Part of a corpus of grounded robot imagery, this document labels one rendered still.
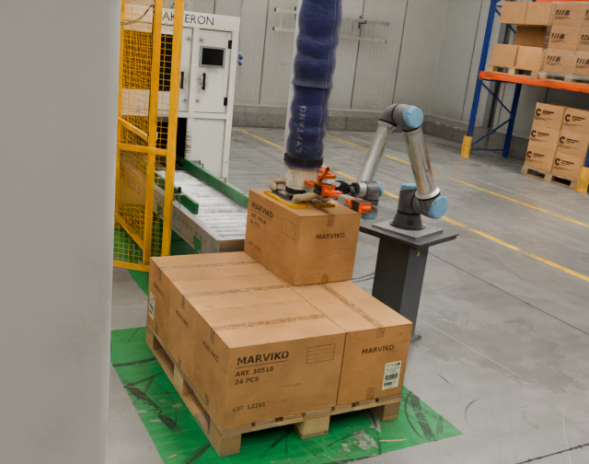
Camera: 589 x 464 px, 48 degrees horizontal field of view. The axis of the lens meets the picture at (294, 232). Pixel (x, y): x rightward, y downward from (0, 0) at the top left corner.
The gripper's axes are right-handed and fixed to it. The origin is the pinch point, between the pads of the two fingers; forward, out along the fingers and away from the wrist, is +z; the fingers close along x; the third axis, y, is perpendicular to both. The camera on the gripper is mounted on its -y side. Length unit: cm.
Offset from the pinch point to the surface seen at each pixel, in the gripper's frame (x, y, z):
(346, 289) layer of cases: -53, -15, -11
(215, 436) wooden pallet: -100, -57, 79
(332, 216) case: -13.9, -3.9, -3.5
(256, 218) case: -28, 43, 20
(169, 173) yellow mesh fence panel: -22, 137, 43
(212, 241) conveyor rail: -52, 74, 34
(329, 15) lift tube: 90, 16, 2
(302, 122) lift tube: 33.0, 20.5, 8.0
